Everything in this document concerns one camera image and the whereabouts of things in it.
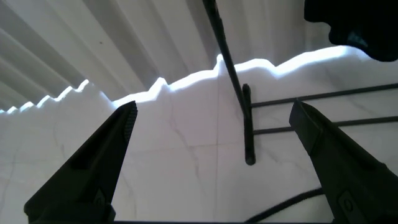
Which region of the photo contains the black cable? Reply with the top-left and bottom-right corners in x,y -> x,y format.
244,187 -> 326,223

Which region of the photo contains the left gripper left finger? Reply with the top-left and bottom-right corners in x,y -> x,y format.
24,100 -> 139,223

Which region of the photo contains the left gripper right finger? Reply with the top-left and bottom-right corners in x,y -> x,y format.
289,99 -> 398,224

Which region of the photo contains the black clothes rack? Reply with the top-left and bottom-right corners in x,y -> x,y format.
201,0 -> 398,166

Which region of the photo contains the black t-shirt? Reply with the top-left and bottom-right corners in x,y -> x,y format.
303,0 -> 398,62

